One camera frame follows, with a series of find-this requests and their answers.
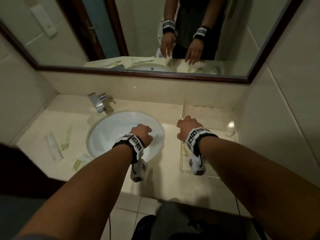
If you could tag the person's right hand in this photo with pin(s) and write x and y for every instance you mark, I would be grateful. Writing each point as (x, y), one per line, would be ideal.
(188, 126)

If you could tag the person's left hand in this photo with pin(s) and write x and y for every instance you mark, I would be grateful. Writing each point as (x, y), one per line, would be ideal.
(143, 134)

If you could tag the clear acrylic amenity tray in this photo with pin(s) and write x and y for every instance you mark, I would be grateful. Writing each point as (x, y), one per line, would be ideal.
(185, 167)

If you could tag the long cream toothbrush packet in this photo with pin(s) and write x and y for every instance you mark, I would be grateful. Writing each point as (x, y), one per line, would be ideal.
(66, 138)

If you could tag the person's right forearm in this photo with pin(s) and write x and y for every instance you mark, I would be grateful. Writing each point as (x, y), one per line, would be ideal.
(262, 182)

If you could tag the person's left forearm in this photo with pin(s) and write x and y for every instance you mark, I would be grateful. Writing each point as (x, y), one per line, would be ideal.
(82, 192)

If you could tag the white sink basin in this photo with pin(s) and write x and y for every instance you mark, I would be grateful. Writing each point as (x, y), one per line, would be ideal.
(110, 132)

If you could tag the chrome faucet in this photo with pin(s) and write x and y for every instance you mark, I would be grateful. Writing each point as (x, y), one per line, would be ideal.
(97, 102)

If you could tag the dark trousers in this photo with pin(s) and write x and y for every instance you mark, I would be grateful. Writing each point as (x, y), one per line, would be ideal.
(175, 222)

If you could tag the wooden framed mirror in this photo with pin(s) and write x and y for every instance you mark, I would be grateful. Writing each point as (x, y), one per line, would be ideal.
(262, 34)

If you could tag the dark wooden door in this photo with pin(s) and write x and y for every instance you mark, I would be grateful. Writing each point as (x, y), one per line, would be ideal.
(22, 172)

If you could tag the grey shirt sleeve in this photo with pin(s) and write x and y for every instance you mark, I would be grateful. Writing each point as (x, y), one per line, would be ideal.
(35, 237)

